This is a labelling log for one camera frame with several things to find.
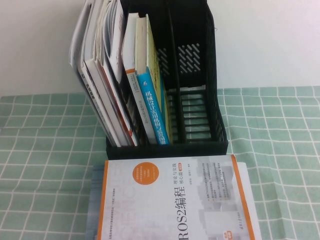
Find blue spine yellow cover book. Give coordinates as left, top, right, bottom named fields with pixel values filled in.
left=134, top=13, right=173, bottom=145

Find white ROS2 book orange stripes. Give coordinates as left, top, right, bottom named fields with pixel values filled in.
left=96, top=154, right=263, bottom=240

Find grey spine book dark text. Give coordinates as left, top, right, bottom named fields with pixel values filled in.
left=69, top=0, right=118, bottom=147

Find thin magazine white dark cover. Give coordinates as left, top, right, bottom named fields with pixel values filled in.
left=103, top=0, right=142, bottom=145

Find white book orange band spine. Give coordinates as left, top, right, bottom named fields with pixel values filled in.
left=121, top=12, right=158, bottom=145

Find black plastic book holder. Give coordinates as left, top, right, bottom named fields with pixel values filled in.
left=105, top=0, right=229, bottom=160

